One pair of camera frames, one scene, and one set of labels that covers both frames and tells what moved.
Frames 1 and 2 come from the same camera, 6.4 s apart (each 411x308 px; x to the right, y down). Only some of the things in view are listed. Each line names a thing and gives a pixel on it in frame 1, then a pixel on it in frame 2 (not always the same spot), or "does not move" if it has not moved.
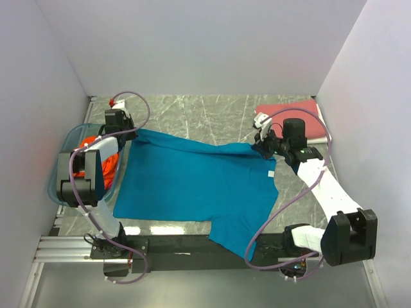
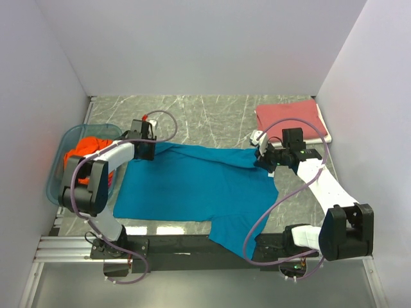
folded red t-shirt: x=314 y=128 does not move
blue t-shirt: x=234 y=187 does not move
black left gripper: x=132 y=135 -> x=149 y=154
